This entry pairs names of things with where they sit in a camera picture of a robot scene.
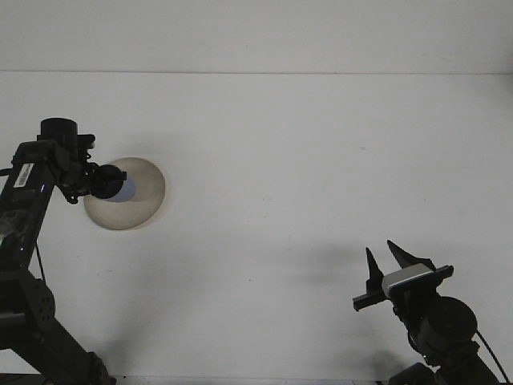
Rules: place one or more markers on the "pale blue cup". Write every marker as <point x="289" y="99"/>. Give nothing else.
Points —
<point x="127" y="191"/>

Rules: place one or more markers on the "pale round plate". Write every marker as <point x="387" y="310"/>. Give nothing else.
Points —
<point x="132" y="214"/>

